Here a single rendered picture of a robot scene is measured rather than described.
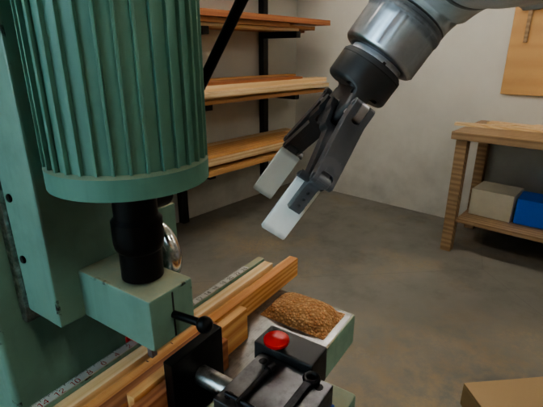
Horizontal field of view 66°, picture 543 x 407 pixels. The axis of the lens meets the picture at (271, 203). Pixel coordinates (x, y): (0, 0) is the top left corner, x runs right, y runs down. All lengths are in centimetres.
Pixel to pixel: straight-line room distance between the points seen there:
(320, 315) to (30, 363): 45
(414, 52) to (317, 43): 378
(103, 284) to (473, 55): 334
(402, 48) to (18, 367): 66
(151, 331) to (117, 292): 6
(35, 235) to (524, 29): 333
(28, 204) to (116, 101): 21
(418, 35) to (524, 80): 306
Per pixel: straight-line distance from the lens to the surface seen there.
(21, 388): 76
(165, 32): 42
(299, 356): 51
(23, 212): 59
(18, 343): 72
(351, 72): 47
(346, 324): 75
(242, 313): 67
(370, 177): 407
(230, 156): 313
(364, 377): 202
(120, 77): 40
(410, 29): 48
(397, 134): 387
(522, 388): 111
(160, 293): 52
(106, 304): 58
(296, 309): 73
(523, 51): 353
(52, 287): 59
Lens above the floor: 134
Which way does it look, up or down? 20 degrees down
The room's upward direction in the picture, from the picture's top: straight up
